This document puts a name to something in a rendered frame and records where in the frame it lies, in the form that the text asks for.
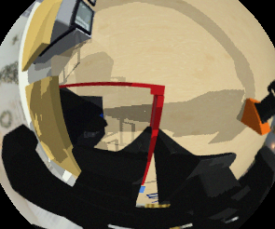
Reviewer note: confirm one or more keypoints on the white long flat panel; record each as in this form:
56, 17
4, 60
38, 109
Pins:
34, 73

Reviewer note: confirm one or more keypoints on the red glasses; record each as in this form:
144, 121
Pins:
156, 90

